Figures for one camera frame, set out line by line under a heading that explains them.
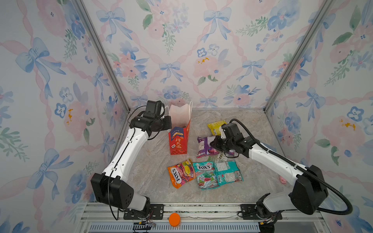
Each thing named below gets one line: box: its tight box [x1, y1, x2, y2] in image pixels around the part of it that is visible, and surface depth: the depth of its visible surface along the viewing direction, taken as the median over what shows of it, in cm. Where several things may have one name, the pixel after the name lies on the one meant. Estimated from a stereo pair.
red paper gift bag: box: [164, 100, 193, 156], surface depth 89 cm
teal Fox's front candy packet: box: [192, 161, 221, 191], surface depth 85 cm
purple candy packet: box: [196, 135, 221, 159], surface depth 83 cm
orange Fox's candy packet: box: [167, 158, 197, 189], surface depth 85 cm
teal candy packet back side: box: [213, 160, 244, 186], surface depth 86 cm
